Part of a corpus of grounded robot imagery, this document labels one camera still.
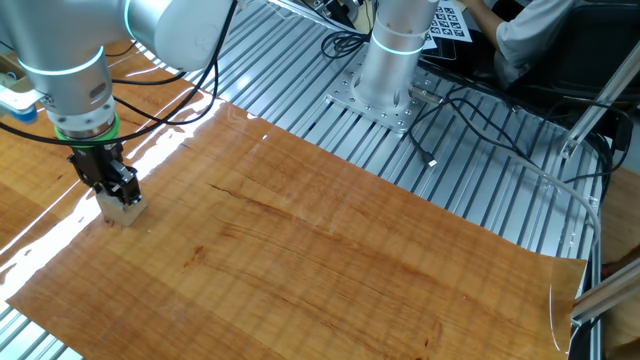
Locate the person in grey shirt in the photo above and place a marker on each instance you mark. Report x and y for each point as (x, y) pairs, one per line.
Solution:
(530, 30)

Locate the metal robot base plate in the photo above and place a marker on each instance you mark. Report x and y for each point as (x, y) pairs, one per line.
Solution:
(350, 100)

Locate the printed marker sheet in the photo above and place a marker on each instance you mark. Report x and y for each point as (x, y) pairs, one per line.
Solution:
(450, 25)

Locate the pale wooden cube block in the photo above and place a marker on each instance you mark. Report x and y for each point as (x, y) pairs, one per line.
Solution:
(122, 215)

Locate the white blue wrist camera mount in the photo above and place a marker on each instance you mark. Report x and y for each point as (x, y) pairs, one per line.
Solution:
(17, 102)

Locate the bare human forearm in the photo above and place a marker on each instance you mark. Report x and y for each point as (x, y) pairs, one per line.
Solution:
(485, 17)

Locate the slanted aluminium frame profile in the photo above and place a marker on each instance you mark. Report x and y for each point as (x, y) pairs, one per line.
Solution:
(595, 110)
(610, 292)

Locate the clear plastic tube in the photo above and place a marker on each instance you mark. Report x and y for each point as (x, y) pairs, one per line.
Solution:
(575, 197)

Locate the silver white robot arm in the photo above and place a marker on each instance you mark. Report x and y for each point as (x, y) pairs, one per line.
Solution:
(65, 75)

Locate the glossy wood grain mat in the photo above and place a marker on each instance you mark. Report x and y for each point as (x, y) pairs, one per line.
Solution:
(325, 250)

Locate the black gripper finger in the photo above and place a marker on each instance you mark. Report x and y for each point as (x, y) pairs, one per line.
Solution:
(106, 190)
(131, 190)

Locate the black office chair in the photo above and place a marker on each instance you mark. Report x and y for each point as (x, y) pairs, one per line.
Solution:
(590, 50)

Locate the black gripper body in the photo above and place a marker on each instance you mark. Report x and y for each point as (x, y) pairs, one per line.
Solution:
(102, 167)

